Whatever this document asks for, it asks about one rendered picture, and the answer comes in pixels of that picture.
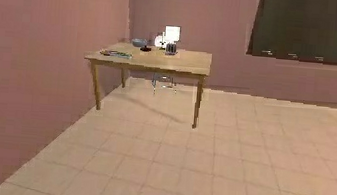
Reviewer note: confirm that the blue bowl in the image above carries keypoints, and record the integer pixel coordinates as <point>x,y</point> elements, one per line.
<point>139,42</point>

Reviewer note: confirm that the grey metal stool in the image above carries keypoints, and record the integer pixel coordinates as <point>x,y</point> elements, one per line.
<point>164,81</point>

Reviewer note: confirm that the light wooden table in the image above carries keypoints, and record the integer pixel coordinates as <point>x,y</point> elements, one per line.
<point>179,63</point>

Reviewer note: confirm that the black flat dish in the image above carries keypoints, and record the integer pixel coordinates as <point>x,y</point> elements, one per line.
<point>145,49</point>

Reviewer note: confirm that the white round clock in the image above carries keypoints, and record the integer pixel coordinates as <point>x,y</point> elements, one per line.
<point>159,41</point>

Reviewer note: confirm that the dark window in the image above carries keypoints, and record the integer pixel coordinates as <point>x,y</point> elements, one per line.
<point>310,27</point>

